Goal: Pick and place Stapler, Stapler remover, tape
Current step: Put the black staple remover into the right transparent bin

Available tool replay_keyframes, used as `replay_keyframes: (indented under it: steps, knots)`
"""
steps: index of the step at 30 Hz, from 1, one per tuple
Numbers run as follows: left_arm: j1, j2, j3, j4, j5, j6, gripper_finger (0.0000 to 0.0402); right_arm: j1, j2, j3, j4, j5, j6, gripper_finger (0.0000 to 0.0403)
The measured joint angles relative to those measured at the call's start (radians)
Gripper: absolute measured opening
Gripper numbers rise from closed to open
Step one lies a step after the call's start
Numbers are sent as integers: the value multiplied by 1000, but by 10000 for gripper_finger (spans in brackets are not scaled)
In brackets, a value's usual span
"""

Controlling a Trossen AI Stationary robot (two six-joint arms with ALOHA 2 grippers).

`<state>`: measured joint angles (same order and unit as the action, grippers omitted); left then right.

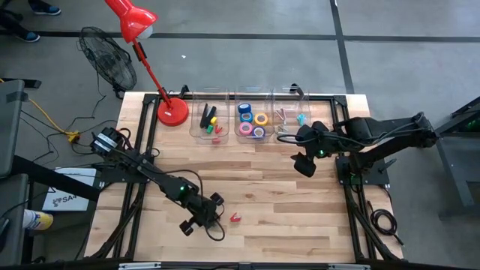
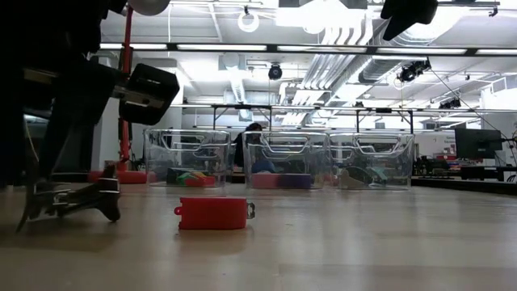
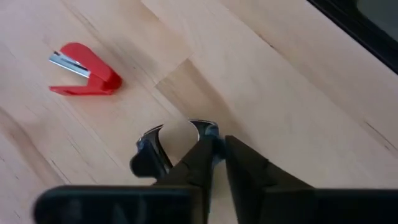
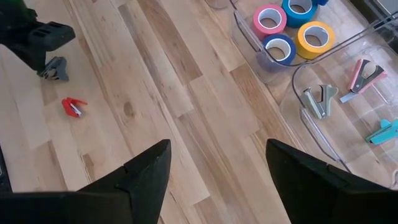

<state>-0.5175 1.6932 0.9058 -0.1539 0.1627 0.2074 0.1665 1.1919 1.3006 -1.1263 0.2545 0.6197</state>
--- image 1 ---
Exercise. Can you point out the clear plastic bin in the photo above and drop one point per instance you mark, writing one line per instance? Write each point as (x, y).
(270, 105)
(198, 135)
(292, 105)

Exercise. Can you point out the black clamp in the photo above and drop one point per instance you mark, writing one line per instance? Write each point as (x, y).
(297, 91)
(184, 90)

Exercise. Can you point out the teal staple remover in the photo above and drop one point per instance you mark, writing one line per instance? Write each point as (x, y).
(301, 119)

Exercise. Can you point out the red desk lamp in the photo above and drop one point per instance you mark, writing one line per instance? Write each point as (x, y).
(131, 18)

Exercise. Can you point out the white printed sign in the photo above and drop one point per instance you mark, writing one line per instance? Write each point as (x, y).
(71, 195)

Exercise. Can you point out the green mini stapler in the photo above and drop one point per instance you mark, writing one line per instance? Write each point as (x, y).
(210, 129)

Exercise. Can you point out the pink tape roll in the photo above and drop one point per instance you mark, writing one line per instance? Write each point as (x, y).
(241, 128)

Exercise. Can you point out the dark blue tape roll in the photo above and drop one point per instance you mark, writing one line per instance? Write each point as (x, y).
(240, 108)

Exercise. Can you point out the black floor fan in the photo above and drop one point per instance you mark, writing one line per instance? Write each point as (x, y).
(108, 60)

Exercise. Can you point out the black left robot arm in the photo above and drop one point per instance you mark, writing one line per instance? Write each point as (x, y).
(150, 168)

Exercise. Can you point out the black metal table frame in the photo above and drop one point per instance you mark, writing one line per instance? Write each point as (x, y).
(455, 165)

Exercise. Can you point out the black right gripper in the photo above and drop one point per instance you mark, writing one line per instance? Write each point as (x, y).
(304, 165)

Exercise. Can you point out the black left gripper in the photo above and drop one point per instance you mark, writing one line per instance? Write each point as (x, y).
(205, 214)

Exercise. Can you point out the grey desk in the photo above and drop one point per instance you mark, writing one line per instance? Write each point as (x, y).
(9, 127)

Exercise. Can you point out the black aluminium frame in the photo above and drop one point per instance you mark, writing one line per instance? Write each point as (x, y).
(340, 101)

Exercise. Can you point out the red staple remover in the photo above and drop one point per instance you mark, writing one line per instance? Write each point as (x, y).
(234, 218)

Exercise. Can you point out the purple tape roll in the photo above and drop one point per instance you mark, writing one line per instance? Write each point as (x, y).
(254, 132)

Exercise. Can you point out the person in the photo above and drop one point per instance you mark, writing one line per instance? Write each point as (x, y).
(45, 8)

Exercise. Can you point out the yellow mini stapler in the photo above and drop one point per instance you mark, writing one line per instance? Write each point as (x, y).
(213, 120)

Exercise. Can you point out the pink staple remover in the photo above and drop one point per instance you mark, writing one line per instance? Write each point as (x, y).
(280, 114)

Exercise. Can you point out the yellow white spray can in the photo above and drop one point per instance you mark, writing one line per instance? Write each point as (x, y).
(37, 220)

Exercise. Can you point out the yellow tape roll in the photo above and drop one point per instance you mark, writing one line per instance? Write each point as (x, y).
(255, 119)

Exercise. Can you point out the light blue tape roll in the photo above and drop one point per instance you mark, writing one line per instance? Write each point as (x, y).
(242, 117)

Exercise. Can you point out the silver staple remover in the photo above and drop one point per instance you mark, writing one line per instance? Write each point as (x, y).
(282, 129)

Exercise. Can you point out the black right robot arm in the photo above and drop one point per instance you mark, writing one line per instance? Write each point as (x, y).
(393, 129)

